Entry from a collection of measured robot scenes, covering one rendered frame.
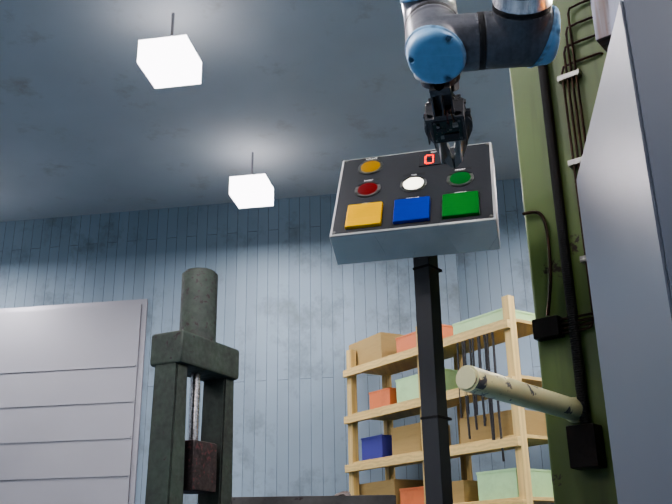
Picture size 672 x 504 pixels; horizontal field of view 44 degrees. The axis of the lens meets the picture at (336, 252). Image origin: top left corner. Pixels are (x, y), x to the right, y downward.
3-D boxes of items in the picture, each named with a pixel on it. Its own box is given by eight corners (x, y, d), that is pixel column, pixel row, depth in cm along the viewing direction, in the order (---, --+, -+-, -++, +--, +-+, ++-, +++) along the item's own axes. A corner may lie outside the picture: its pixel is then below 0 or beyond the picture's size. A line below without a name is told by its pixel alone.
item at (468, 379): (481, 391, 138) (478, 360, 140) (453, 395, 141) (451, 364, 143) (588, 421, 170) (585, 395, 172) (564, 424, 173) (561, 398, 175)
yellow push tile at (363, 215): (379, 222, 169) (382, 200, 175) (344, 226, 171) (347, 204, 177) (381, 229, 171) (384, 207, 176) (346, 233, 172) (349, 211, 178)
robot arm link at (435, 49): (481, 29, 125) (473, -4, 134) (404, 35, 126) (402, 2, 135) (480, 85, 131) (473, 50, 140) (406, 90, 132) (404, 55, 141)
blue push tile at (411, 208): (428, 217, 167) (429, 195, 173) (392, 221, 169) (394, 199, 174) (430, 224, 168) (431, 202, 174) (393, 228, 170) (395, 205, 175)
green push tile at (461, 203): (479, 212, 165) (478, 189, 171) (441, 216, 167) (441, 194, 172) (480, 219, 166) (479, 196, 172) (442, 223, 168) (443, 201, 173)
